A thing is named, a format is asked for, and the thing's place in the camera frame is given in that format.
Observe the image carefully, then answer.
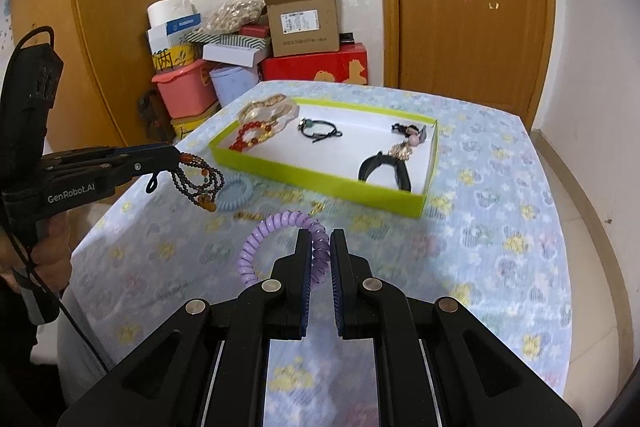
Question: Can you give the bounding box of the dark amber bead necklace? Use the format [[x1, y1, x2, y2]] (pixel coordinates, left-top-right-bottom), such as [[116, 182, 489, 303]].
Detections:
[[145, 150, 227, 214]]

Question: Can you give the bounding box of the light blue spiral hair tie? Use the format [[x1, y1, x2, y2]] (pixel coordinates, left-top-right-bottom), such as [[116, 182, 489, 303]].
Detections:
[[214, 172, 255, 212]]

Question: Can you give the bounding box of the red bead bracelet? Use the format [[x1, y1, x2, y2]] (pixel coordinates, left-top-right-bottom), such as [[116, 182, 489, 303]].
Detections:
[[228, 119, 277, 153]]

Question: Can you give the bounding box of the amber hair claw clip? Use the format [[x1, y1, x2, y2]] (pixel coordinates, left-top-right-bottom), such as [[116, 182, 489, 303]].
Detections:
[[236, 93, 299, 126]]

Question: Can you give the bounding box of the purple spiral hair tie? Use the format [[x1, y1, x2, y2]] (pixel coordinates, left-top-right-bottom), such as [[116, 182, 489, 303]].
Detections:
[[235, 210, 332, 292]]

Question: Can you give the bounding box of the black hair tie with bead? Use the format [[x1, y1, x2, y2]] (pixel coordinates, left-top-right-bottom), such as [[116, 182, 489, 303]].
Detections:
[[297, 117, 344, 144]]

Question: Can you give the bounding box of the black hair tie with charms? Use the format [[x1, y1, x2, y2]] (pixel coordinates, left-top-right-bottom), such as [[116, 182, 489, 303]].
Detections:
[[387, 120, 430, 164]]

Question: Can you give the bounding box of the person's left hand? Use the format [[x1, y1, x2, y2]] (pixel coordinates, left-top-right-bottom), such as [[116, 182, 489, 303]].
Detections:
[[0, 212, 72, 293]]

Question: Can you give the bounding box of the pink plastic tub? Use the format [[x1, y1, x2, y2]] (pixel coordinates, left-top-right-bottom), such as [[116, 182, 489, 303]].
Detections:
[[152, 60, 217, 119]]

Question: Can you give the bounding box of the light blue cylindrical tin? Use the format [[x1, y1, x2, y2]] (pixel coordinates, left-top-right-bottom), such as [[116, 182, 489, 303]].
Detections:
[[209, 65, 260, 107]]

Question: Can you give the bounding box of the white blue carton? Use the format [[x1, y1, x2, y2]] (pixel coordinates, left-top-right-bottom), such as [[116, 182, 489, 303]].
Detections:
[[146, 13, 202, 54]]

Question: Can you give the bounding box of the striped green white box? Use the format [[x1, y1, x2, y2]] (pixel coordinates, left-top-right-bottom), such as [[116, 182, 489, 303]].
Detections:
[[184, 31, 270, 50]]

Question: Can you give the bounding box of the white toilet paper roll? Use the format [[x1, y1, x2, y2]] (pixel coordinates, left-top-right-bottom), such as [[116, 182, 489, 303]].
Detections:
[[146, 0, 193, 27]]

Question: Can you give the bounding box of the white flat box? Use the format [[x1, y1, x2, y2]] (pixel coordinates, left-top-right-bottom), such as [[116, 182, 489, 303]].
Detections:
[[202, 43, 271, 68]]

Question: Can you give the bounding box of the bag of beige nuts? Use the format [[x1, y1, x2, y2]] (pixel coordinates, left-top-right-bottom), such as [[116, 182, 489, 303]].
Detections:
[[200, 0, 266, 35]]

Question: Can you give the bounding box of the small red box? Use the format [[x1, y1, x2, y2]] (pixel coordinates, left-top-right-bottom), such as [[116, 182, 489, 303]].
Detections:
[[239, 24, 270, 38]]

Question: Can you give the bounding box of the white tray with green rim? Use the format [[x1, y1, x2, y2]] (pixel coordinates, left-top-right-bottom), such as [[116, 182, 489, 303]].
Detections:
[[209, 98, 439, 218]]

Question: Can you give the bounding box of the brown cardboard box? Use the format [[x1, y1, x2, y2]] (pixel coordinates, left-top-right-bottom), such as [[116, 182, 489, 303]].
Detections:
[[264, 0, 340, 57]]

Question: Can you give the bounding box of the red gift box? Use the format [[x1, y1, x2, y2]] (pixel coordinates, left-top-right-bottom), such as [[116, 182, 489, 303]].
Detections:
[[260, 42, 368, 86]]

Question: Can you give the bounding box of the brown wooden door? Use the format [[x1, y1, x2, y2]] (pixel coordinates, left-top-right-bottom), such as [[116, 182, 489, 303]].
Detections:
[[382, 0, 555, 127]]

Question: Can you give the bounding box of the gold chain necklace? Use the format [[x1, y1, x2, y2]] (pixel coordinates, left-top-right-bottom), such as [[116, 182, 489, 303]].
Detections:
[[232, 198, 327, 223]]

